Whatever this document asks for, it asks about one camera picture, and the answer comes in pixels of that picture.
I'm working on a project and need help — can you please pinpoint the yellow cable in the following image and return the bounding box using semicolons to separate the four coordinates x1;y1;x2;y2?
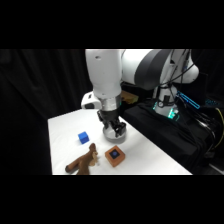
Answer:
214;107;224;148

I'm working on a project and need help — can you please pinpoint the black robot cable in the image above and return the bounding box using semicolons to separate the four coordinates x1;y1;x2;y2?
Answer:
162;49;198;88

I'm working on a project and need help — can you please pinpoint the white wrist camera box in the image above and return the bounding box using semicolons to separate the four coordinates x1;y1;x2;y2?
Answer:
80;91;103;111

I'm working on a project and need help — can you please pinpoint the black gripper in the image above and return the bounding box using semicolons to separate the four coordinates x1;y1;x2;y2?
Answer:
96;108;128;138

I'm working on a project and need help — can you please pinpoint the tan wooden object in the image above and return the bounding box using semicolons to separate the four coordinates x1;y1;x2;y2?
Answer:
120;89;139;105

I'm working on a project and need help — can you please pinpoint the wooden block with blue centre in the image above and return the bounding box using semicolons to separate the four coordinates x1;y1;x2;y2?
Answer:
104;145;126;168

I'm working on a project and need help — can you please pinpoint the black curtain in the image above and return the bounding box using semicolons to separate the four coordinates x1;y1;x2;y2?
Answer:
0;49;224;175

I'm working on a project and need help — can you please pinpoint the brown plush toy animal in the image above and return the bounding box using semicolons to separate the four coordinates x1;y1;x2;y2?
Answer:
64;142;100;175

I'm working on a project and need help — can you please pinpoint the blue glowing bar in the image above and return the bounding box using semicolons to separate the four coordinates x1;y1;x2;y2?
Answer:
176;91;202;110

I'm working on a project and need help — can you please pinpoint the small blue cube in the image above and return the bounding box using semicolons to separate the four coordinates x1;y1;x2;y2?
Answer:
77;131;90;145

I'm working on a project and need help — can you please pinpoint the dark grey round bowl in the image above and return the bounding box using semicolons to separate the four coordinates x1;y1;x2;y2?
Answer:
102;124;128;144

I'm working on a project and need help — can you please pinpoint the black cloth-covered robot stand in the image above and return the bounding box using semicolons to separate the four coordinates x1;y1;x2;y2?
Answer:
121;99;224;175

